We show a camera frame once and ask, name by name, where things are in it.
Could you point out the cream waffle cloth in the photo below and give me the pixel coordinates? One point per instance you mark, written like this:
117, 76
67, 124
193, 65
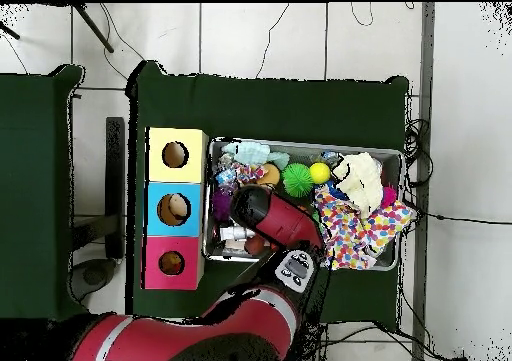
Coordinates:
360, 181

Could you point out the yellow plush toy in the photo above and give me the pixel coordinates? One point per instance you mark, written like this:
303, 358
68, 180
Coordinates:
172, 262

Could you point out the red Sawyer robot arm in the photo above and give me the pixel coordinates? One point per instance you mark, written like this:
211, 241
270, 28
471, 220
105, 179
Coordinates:
280, 217

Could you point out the shallow clear mesh bin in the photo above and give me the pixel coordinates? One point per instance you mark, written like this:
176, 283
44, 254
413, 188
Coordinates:
304, 153

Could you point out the wooden box with three holes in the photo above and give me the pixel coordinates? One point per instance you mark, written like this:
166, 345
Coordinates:
176, 177

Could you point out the round orange sponge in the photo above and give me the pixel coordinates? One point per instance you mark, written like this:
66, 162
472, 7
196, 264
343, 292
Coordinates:
268, 175

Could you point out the crushed clear water bottle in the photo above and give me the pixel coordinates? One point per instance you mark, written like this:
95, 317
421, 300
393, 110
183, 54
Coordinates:
226, 176

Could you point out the mint green waffle cloth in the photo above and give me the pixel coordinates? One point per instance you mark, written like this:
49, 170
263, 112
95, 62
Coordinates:
250, 153

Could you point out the purple spiky ball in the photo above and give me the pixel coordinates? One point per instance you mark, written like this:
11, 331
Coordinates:
221, 205

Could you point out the green spiky puffer ball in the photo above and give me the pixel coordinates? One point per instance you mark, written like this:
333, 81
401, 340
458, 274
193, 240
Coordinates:
298, 180

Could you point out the silver plastic toy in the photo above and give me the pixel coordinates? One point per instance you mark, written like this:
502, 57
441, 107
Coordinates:
236, 233

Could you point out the yellow tennis ball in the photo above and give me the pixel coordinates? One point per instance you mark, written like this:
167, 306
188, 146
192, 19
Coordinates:
320, 173

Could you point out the green cloth side table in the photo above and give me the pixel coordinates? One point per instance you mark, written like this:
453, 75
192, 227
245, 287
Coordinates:
28, 197

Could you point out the black tripod leg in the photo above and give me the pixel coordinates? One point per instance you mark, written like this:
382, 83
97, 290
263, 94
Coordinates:
10, 31
94, 28

